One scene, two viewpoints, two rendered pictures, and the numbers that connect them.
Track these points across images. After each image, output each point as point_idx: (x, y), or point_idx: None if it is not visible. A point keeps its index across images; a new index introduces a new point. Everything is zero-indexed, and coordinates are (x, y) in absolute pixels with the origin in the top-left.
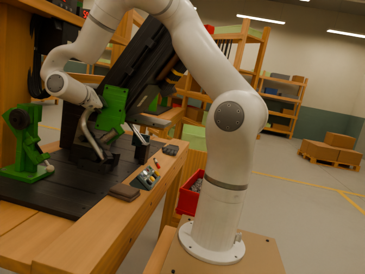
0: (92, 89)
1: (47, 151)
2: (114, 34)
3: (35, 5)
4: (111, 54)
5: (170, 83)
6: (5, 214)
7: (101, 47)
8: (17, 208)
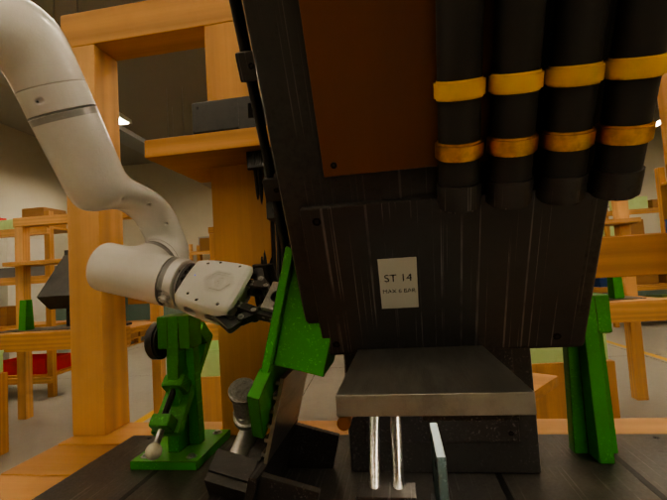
0: (237, 270)
1: (346, 433)
2: None
3: (178, 150)
4: (664, 156)
5: (506, 162)
6: (25, 496)
7: (58, 165)
8: None
